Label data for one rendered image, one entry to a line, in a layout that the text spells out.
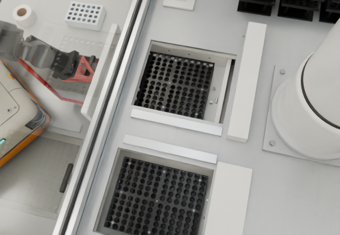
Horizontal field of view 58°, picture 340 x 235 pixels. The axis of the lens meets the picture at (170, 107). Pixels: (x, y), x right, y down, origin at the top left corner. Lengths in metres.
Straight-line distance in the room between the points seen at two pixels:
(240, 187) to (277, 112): 0.20
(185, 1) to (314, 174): 0.57
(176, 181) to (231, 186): 0.14
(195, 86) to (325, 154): 0.36
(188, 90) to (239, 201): 0.32
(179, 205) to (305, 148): 0.32
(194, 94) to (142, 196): 0.30
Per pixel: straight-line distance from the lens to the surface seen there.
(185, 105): 0.84
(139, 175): 0.80
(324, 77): 0.56
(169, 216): 0.78
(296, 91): 0.65
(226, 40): 0.88
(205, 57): 0.93
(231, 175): 0.74
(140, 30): 0.87
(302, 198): 0.78
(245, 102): 0.76
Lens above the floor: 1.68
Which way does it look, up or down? 70 degrees down
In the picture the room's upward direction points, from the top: 11 degrees counter-clockwise
